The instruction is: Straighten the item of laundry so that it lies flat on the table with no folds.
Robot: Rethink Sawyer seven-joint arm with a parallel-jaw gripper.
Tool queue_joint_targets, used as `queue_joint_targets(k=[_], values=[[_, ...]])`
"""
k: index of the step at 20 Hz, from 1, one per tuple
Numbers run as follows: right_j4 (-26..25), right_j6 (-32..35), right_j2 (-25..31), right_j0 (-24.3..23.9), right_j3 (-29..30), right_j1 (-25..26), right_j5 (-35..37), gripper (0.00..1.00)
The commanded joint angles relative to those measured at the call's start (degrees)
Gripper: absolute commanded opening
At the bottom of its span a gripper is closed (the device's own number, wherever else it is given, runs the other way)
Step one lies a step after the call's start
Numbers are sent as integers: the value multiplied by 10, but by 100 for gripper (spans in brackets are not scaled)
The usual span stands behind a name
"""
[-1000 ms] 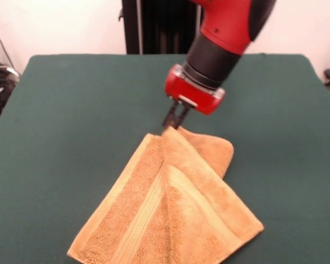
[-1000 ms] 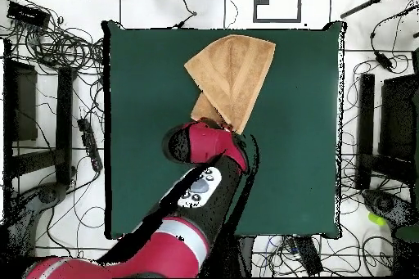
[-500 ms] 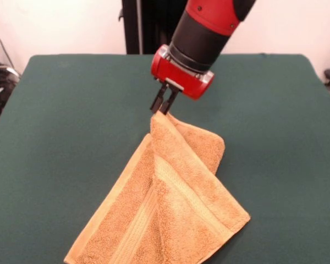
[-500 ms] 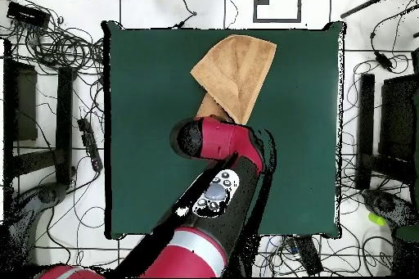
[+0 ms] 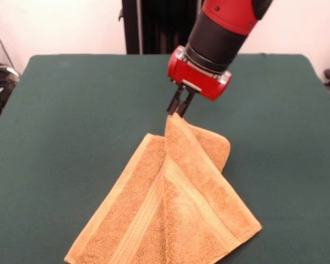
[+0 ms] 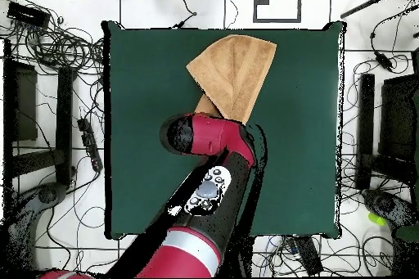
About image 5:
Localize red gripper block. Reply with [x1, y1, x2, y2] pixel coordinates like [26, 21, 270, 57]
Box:
[167, 46, 233, 119]

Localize tan terry towel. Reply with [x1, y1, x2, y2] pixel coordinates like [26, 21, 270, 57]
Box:
[63, 112, 262, 264]

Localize dark green table cloth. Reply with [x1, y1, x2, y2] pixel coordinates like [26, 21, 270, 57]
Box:
[0, 54, 330, 264]

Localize black upright post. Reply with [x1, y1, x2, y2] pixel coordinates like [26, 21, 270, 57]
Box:
[118, 0, 203, 55]

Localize tangled black cable bundle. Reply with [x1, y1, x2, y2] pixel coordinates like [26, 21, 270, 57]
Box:
[0, 24, 21, 135]

